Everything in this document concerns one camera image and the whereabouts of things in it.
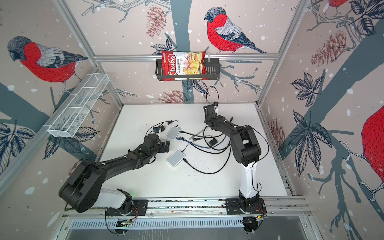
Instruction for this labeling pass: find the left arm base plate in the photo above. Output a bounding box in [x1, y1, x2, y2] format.
[106, 200, 149, 217]

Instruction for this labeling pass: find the black wall basket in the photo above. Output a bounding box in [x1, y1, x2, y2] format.
[155, 58, 221, 82]

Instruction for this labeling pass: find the dark blue ethernet cable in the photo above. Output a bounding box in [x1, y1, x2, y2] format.
[176, 136, 229, 151]

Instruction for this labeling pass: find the red cassava chips bag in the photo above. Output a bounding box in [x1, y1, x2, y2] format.
[161, 51, 207, 82]

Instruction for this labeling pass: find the white wire mesh shelf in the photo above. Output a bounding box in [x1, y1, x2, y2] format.
[48, 73, 110, 138]

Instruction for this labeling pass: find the white network switch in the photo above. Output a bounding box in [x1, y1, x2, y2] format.
[167, 149, 186, 168]
[166, 126, 181, 141]

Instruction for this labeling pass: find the black power adapter with cord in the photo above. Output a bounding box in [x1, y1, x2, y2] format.
[146, 120, 179, 136]

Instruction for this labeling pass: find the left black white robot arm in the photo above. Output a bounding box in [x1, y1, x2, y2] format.
[59, 134, 171, 213]

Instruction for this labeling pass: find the aluminium mounting rail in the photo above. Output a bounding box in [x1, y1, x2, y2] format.
[65, 196, 312, 218]

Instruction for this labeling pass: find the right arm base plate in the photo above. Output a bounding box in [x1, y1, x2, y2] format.
[222, 196, 267, 216]

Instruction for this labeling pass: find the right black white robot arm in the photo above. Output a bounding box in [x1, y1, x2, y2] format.
[203, 102, 262, 213]

